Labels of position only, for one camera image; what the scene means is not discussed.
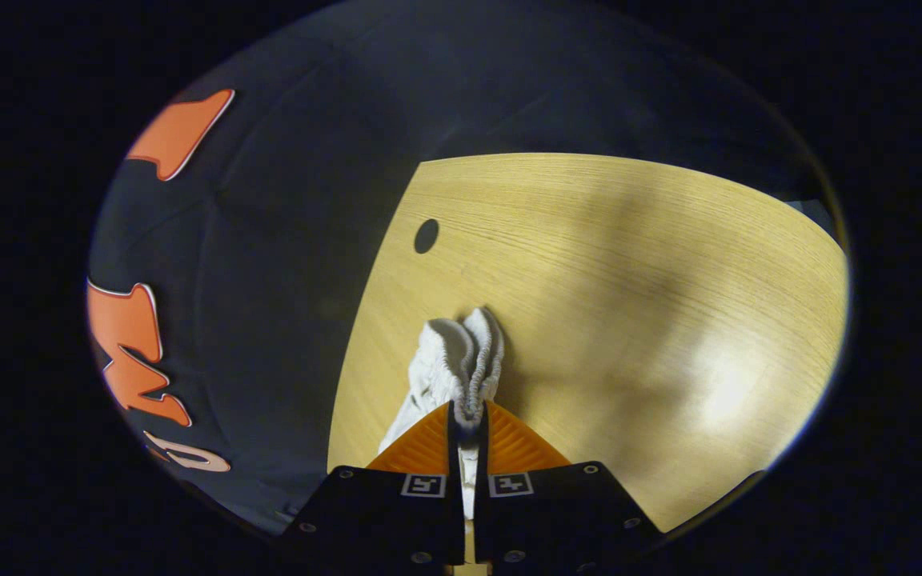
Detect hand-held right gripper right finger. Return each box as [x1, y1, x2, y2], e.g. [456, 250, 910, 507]
[472, 402, 664, 572]

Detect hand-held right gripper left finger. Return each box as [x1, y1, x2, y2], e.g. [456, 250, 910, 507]
[279, 402, 467, 574]

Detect white jeans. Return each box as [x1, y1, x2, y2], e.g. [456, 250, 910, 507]
[379, 306, 506, 521]

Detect black backdrop cloth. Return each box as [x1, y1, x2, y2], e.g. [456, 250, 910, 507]
[86, 0, 830, 535]

